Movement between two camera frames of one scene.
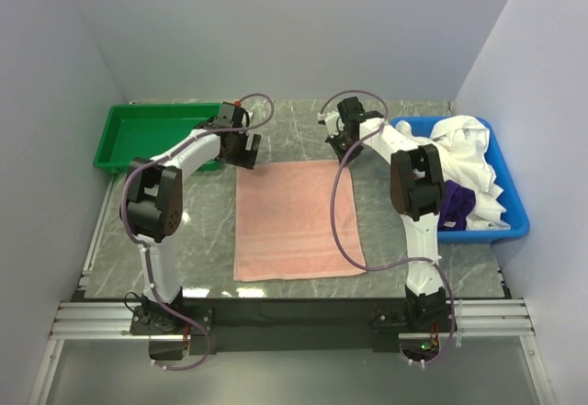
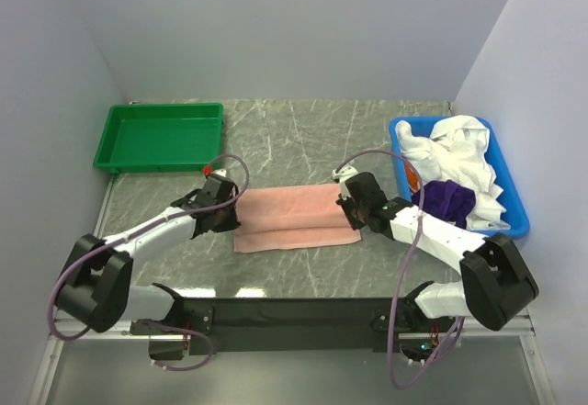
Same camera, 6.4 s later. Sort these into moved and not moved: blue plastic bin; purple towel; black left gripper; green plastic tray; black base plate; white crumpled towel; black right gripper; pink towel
Moved: pink towel; black right gripper; black left gripper
Not moved: black base plate; blue plastic bin; green plastic tray; purple towel; white crumpled towel
